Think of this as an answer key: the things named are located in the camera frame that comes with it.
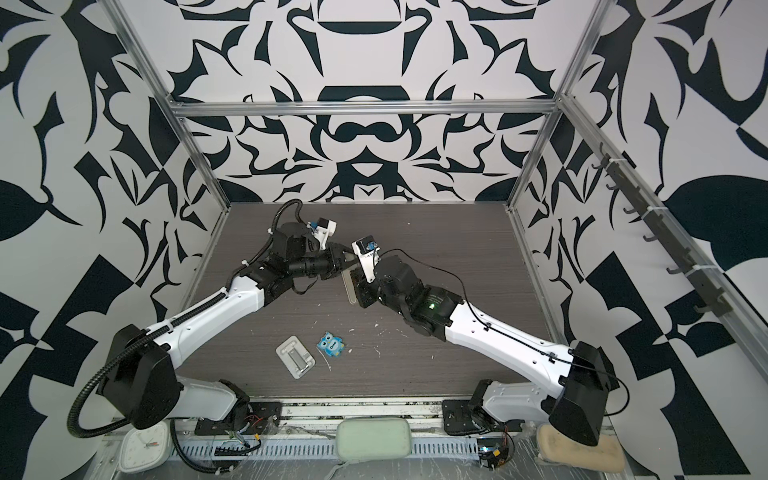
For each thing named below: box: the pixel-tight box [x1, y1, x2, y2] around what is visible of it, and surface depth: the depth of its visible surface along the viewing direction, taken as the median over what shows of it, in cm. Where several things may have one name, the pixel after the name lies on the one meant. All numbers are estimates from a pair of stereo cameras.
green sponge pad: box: [335, 418, 413, 462], surface depth 70 cm
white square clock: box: [118, 421, 173, 474], surface depth 69 cm
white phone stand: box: [275, 335, 316, 380], surface depth 85 cm
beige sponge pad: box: [536, 423, 625, 473], surface depth 68 cm
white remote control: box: [341, 269, 357, 305], surface depth 74 cm
